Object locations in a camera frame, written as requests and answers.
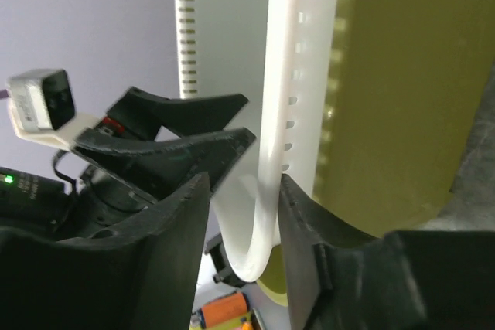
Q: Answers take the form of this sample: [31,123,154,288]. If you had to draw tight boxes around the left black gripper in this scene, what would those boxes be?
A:
[52,87,256,240]

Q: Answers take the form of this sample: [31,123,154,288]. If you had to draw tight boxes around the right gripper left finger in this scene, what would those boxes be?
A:
[58,173,210,329]

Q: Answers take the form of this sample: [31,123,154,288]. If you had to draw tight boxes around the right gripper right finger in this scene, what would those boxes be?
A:
[278,173,376,329]

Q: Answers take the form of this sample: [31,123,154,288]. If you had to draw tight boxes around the white perforated rectangular basket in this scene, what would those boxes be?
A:
[175,0,338,282]

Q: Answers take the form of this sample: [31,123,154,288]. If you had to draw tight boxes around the olive green rectangular basket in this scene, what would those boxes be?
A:
[257,0,495,308]

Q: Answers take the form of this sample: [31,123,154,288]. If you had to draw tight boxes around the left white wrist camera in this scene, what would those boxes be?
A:
[6,68,100,151]

